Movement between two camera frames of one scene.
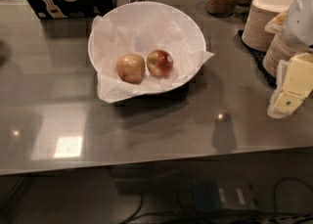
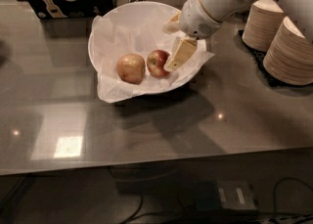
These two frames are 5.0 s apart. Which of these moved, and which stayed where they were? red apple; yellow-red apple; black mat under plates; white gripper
Moved: white gripper
Stayed: red apple; black mat under plates; yellow-red apple
